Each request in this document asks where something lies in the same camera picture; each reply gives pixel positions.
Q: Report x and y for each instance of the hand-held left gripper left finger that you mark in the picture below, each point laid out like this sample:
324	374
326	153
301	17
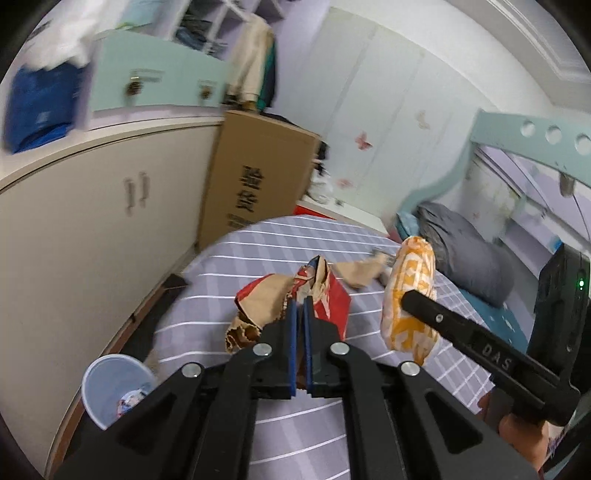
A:
292	350

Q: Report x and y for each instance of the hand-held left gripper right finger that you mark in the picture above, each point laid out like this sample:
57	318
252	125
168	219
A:
308	350

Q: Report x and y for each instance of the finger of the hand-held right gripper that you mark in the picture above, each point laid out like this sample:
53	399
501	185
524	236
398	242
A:
461	327

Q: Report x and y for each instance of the red paper snack bag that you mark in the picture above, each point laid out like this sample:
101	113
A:
258	304

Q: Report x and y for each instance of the yellow striped snack packet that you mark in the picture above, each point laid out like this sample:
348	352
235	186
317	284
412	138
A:
406	277

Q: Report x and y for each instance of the blue panda snack packet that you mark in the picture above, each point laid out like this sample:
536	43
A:
129	400

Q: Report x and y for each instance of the light blue plastic bin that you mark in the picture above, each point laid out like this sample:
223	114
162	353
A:
104	383

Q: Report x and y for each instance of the person's right hand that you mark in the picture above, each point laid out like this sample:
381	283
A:
521	438

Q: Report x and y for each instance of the teal printed bed sheet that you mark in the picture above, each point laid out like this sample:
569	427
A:
503	318

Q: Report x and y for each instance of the grey pillow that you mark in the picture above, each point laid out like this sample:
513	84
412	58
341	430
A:
466	249

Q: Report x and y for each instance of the grey checkered tablecloth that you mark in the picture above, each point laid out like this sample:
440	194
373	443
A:
286	429

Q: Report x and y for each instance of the brown paper wrapper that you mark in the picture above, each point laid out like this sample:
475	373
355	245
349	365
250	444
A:
358	272

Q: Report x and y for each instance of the small grey hanging object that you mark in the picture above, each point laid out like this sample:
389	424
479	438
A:
565	187

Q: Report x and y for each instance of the red plastic stool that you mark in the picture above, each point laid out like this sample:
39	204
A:
318	212

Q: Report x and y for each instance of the white low board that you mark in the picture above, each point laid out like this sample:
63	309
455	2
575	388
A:
360	217

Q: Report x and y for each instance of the small white plastic bag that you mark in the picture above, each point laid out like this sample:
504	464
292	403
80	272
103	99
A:
321	187

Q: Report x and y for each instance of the large cardboard box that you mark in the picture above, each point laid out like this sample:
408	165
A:
258	152

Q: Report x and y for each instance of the pink butterfly sticker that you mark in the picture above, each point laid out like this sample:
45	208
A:
363	140

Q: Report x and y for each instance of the cream butterfly sticker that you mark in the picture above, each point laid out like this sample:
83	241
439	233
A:
422	119

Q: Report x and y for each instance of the beige low cabinet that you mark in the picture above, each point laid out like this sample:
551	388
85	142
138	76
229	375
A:
69	221

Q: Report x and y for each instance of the white wardrobe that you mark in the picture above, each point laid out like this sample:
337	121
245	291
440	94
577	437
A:
369	83

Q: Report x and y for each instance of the green hanging jacket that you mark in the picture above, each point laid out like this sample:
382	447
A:
270	74

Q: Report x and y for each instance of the narrow teal drawer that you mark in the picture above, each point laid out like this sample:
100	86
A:
205	78

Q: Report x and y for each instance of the beige hanging jacket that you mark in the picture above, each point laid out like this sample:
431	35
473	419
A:
249	60

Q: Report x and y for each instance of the wide teal drawer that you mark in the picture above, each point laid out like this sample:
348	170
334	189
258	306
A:
138	60

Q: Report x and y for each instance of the blue woven bag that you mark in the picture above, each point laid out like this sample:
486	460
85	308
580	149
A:
41	106

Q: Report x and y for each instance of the white paper bag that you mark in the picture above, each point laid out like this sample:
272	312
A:
69	32

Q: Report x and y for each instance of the teal bunk bed frame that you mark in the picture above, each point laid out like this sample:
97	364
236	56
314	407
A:
498	124

